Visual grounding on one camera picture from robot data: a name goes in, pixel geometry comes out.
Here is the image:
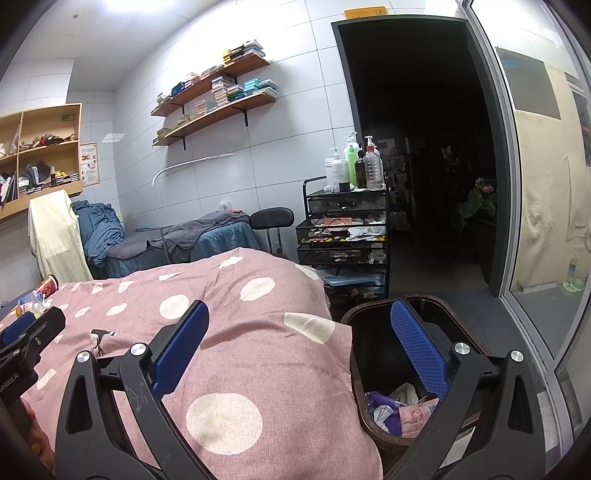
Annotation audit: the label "wooden wall shelf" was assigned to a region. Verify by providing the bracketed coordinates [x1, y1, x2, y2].
[152, 90, 278, 151]
[151, 54, 271, 117]

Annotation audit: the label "purple tissue pack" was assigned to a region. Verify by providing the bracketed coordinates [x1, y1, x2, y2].
[366, 391, 404, 437]

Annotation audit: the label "blue cloth pile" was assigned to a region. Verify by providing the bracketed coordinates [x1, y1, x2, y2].
[73, 200, 125, 261]

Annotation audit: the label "clear plastic bottle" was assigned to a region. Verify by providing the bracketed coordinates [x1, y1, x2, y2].
[17, 293, 51, 319]

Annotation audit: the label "black mesh drawer cart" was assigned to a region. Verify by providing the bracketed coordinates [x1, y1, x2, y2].
[295, 175, 391, 278]

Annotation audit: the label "wall poster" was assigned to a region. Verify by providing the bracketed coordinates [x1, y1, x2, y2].
[79, 143, 100, 186]

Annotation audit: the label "dark door frame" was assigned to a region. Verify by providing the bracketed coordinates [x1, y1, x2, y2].
[331, 15, 522, 298]

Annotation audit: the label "wooden wall shelves with boxes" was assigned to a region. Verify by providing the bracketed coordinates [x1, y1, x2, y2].
[157, 75, 278, 139]

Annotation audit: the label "person's left hand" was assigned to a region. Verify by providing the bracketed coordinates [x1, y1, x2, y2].
[21, 399, 57, 472]

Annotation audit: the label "clear pump bottle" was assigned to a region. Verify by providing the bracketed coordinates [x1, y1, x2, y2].
[363, 136, 385, 190]

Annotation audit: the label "pink polka-dot blanket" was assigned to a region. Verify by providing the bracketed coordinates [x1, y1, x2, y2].
[0, 247, 384, 480]

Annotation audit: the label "row of small boxes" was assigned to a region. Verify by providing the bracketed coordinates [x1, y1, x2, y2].
[157, 39, 266, 107]

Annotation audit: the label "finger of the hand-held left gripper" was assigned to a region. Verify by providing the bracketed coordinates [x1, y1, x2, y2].
[0, 305, 66, 369]
[0, 311, 38, 348]

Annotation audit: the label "pink printed wrapper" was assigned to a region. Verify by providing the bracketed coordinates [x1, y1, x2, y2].
[399, 399, 439, 439]

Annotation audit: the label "glass sliding door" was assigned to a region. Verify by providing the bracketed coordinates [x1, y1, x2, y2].
[462, 0, 591, 416]

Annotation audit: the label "black round stool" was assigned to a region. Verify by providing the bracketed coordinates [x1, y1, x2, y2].
[249, 207, 295, 257]

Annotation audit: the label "blue storage box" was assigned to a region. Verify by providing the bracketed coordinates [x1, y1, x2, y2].
[323, 272, 387, 301]

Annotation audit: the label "yellow door sign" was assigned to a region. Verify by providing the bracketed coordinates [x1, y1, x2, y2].
[345, 6, 387, 20]

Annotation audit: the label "green white container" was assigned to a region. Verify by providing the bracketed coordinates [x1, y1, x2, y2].
[561, 256, 587, 296]

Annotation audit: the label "white crumpled paper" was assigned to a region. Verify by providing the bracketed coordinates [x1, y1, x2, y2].
[390, 383, 421, 404]

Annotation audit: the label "blue-covered massage bed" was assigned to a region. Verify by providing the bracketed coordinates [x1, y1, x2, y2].
[88, 211, 262, 280]

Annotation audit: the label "potted plant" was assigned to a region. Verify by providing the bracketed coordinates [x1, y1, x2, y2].
[457, 178, 499, 232]

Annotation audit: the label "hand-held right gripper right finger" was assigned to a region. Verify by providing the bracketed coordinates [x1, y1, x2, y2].
[390, 298, 561, 480]

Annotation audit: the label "red paper cup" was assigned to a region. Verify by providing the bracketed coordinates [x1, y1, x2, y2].
[34, 274, 59, 298]

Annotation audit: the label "grey blanket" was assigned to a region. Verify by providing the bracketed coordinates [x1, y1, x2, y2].
[108, 212, 252, 259]

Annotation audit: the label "green pump bottle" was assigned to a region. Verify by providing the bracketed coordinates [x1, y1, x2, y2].
[346, 131, 363, 188]

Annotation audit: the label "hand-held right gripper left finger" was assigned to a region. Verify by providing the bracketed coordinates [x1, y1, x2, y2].
[54, 299, 218, 480]

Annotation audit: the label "dark brown trash bin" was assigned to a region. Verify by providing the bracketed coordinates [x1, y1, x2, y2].
[341, 295, 490, 455]

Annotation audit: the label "wooden wall cabinet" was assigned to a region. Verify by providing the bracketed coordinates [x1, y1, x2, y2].
[0, 102, 84, 222]

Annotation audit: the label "cream towel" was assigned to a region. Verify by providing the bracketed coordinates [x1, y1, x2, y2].
[28, 189, 93, 283]

